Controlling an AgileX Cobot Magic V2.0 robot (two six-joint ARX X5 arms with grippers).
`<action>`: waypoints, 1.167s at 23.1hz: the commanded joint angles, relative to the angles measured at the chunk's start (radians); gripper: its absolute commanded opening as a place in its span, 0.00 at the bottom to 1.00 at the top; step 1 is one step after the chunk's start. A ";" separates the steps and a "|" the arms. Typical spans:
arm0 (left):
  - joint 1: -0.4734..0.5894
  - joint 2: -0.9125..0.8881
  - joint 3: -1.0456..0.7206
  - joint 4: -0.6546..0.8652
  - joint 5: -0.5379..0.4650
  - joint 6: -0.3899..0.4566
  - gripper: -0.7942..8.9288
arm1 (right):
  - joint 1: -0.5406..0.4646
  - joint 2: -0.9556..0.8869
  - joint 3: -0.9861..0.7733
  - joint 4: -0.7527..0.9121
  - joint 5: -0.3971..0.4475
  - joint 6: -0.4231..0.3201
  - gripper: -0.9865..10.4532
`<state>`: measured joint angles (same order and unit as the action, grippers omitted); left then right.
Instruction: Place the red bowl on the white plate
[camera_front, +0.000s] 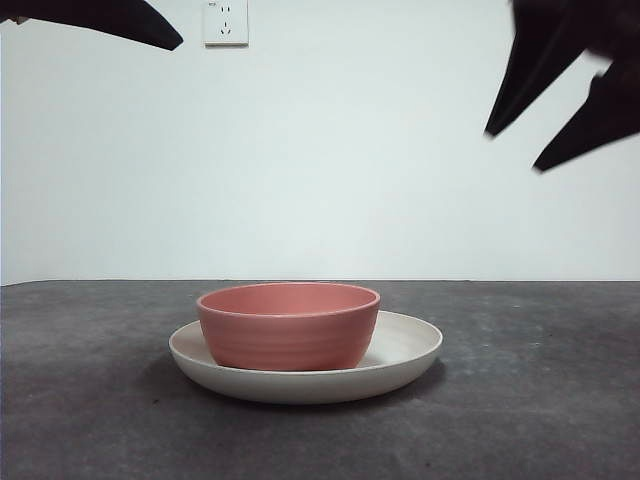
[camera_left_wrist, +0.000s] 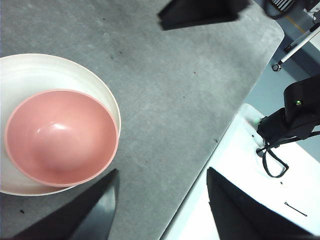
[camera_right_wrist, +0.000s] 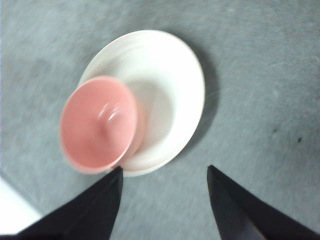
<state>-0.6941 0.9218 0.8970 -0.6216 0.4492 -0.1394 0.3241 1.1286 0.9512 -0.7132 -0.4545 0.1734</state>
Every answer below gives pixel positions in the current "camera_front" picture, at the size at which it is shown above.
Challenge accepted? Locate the red ribbed bowl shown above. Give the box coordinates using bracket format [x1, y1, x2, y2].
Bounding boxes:
[195, 282, 383, 372]

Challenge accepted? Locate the white round plate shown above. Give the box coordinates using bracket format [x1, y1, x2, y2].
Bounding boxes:
[168, 309, 445, 405]

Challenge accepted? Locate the white wall socket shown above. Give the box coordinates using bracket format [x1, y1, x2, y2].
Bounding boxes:
[203, 0, 250, 50]

